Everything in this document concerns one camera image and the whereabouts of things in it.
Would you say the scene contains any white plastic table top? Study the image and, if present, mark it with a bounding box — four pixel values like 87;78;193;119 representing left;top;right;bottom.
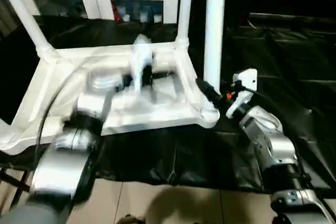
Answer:
0;41;221;156

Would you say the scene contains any white plastic table leg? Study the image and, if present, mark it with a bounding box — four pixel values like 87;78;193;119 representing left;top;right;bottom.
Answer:
0;116;17;147
175;0;197;49
202;0;227;116
0;0;61;62

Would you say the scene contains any red bottle in cabinet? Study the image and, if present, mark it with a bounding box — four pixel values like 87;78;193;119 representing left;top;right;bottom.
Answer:
112;3;120;22

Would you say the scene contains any black cloth mat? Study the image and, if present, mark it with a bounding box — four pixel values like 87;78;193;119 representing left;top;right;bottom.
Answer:
0;13;336;196

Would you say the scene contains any dark round robot part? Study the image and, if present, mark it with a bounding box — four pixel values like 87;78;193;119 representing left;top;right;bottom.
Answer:
117;215;145;224

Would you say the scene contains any grey curtain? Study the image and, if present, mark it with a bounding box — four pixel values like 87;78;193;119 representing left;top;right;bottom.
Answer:
0;0;17;37

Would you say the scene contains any black metal stand leg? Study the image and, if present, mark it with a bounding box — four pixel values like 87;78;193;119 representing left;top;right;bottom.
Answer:
0;166;31;209

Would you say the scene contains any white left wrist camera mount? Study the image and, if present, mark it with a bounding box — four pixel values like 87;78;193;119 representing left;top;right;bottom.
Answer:
129;34;156;94

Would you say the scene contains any dark metal rail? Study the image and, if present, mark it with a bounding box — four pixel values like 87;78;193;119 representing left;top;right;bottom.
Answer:
248;12;336;25

